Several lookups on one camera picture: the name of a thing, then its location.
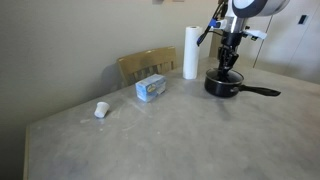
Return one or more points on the blue and white carton box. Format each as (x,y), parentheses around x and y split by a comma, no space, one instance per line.
(150,87)

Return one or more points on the small black wall device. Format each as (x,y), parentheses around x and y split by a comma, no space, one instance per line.
(302,19)

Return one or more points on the white paper towel roll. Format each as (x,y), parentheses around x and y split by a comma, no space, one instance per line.
(191,50)

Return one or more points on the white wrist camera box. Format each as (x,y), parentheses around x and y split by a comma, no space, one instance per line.
(255,34)

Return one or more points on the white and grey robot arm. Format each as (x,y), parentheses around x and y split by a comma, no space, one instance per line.
(253,6)

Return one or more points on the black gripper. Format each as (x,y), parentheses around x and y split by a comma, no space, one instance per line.
(231,40)

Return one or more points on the small white paper cup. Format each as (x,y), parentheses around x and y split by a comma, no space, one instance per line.
(101,109)

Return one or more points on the wooden chair with slatted back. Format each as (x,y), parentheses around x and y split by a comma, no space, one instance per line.
(146,60)

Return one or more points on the beige kitchen counter cabinet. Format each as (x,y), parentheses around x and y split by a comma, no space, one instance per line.
(215,46)

